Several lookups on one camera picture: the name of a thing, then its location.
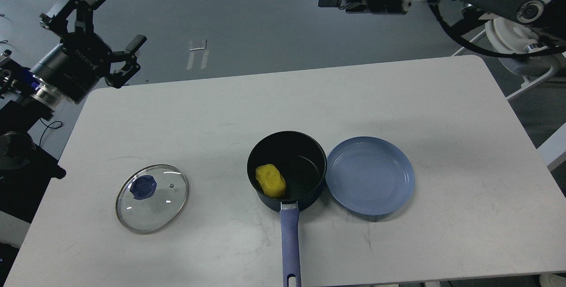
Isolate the blue plate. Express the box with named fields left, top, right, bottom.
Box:
left=326, top=136, right=416, bottom=217

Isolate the dark blue saucepan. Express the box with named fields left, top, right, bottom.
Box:
left=247, top=130, right=327, bottom=287

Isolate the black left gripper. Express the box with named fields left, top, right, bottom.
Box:
left=30, top=0, right=147, bottom=104

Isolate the yellow potato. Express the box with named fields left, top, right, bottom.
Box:
left=255, top=164, right=287, bottom=199

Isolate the white office chair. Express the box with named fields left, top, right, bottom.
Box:
left=469, top=14, right=566, bottom=102

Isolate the glass pot lid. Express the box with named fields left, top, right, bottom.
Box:
left=115, top=164, right=190, bottom=234

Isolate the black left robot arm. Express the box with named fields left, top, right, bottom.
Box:
left=1, top=0, right=147, bottom=180

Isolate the black floor cable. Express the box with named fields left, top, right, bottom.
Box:
left=39, top=119, right=64, bottom=148

